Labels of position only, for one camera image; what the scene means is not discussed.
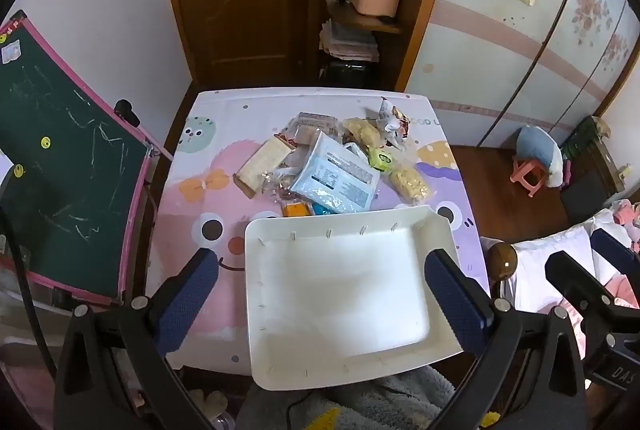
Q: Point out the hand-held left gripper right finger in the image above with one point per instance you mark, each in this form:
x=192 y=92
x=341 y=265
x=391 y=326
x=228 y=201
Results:
x=455 y=305

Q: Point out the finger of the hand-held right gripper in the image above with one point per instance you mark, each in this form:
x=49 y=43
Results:
x=575 y=280
x=612 y=250

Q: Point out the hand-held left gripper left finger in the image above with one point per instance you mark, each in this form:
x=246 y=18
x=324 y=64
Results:
x=190 y=295

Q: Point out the white plastic tray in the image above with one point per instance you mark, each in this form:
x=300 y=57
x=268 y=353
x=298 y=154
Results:
x=340 y=290

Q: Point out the yellow puffed snack packet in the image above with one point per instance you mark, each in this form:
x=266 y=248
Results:
x=410 y=182
x=362 y=131

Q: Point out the orange white snack packet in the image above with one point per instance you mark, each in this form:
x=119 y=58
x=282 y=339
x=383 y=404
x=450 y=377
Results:
x=296 y=209

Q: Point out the clear brown nut candy packet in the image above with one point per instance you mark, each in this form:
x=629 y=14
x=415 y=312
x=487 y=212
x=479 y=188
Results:
x=280 y=184

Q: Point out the beige long wafer packet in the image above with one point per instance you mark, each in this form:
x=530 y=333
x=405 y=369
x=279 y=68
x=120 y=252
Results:
x=262 y=165

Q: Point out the small blue candy packet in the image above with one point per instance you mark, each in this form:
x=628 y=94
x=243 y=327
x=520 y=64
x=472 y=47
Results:
x=322 y=210

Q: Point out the small green packet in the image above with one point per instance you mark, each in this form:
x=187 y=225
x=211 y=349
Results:
x=381 y=159

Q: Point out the light blue white packet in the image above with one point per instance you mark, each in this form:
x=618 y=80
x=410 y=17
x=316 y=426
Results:
x=335 y=175

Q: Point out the white red snack bag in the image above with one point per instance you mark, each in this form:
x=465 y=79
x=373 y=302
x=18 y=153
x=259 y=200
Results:
x=392 y=120

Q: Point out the clear packet of brown cakes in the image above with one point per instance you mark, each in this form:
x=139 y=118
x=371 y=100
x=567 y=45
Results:
x=312 y=126

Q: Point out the white pillow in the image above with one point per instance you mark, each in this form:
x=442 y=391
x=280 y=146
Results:
x=545 y=270

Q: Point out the pink bedsheet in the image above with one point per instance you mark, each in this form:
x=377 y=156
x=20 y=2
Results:
x=625 y=215

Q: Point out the wooden bedpost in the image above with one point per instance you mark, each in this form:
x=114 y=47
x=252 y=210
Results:
x=502 y=262

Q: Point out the printed cartoon tablecloth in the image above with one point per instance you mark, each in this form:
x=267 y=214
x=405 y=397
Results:
x=200 y=220

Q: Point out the pink plastic stool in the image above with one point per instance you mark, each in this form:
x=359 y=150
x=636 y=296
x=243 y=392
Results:
x=529 y=172

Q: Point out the grey fleece blanket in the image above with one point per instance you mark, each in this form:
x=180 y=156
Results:
x=380 y=402

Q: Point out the pink framed green chalkboard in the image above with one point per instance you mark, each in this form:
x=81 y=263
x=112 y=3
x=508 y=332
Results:
x=65 y=170

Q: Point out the black chalkboard knob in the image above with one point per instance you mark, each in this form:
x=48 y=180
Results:
x=126 y=110

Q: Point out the floral sliding wardrobe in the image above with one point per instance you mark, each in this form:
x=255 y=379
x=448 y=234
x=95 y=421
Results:
x=500 y=60

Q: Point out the stack of folded papers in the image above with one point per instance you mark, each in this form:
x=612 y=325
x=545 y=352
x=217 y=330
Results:
x=350 y=40

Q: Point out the wooden corner shelf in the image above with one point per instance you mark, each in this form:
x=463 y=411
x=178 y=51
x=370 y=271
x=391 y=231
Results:
x=365 y=23

